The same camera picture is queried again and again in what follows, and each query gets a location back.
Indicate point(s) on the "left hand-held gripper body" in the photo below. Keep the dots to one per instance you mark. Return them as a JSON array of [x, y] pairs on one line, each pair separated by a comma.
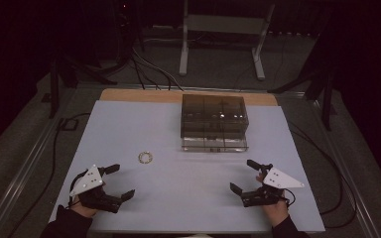
[[91, 180]]

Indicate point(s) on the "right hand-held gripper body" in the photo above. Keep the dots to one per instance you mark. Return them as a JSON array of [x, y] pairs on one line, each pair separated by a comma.
[[279, 180]]

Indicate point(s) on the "smoky transparent drawer box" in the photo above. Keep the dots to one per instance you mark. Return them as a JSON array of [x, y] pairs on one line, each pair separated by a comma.
[[213, 120]]

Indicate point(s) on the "person's left hand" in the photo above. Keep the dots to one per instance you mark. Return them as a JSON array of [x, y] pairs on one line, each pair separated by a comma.
[[82, 209]]

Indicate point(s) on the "person's right hand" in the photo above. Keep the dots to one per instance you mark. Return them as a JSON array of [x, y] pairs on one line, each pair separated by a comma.
[[278, 213]]

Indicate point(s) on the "white table mat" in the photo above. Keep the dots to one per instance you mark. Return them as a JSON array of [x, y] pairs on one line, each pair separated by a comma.
[[178, 185]]

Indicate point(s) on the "wooden table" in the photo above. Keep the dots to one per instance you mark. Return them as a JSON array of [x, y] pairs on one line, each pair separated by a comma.
[[139, 95]]

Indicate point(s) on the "black tripod stand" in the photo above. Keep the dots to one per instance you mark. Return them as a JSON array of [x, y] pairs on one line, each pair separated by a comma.
[[320, 82], [79, 71]]

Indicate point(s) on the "grey metal stand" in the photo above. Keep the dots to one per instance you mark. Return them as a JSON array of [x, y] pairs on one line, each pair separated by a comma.
[[223, 23]]

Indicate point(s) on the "metal floor rail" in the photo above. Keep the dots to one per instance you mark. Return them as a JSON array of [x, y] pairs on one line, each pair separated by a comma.
[[23, 172], [347, 172]]

